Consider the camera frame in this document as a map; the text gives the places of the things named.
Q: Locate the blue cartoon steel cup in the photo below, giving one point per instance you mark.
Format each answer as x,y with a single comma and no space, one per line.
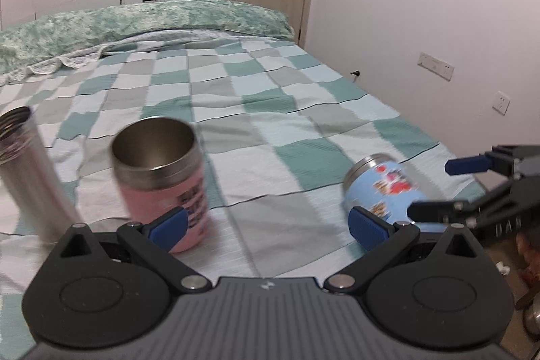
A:
380,185

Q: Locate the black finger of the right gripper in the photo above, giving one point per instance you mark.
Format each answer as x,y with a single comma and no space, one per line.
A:
442,211

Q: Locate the green floral quilt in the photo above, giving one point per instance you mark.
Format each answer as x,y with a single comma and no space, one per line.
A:
73,38

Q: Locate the tall stainless steel flask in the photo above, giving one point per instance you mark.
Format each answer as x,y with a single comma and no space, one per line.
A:
30,178

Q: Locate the white wall socket panel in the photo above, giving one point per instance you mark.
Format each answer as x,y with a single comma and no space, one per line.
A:
436,66

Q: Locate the pink steel cup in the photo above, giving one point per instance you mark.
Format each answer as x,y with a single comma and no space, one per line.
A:
158,165

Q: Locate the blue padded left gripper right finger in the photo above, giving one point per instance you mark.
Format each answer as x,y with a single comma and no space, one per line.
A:
383,243

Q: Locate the checkered green white bedsheet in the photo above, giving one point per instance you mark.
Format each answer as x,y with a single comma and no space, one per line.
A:
278,131

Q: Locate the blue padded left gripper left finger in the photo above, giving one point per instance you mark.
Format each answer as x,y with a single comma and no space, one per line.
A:
150,244

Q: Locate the white wall outlet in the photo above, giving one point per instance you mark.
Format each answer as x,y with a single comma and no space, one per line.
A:
501,103

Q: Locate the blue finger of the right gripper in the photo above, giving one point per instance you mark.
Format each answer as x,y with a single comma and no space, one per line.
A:
468,165

